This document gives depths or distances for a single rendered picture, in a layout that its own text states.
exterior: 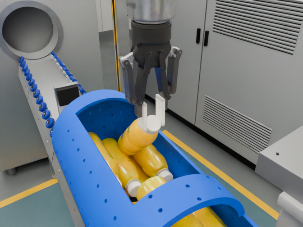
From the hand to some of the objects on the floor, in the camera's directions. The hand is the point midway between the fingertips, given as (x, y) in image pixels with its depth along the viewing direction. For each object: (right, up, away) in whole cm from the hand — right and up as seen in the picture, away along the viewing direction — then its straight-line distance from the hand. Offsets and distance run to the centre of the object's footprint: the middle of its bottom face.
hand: (151, 113), depth 62 cm
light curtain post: (-15, -65, +137) cm, 152 cm away
